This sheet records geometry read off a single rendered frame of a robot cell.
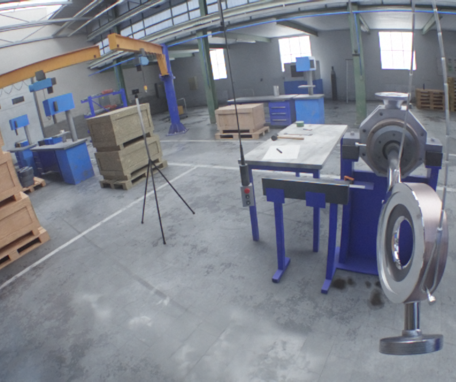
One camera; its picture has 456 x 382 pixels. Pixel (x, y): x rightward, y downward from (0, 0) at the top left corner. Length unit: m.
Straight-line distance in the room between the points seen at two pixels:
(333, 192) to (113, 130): 3.84
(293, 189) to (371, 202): 0.70
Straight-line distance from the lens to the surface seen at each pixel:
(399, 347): 0.83
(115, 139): 4.89
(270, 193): 2.02
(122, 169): 4.98
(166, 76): 9.09
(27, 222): 4.15
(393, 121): 1.86
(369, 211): 2.35
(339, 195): 1.88
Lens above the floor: 1.61
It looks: 23 degrees down
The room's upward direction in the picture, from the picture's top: 9 degrees counter-clockwise
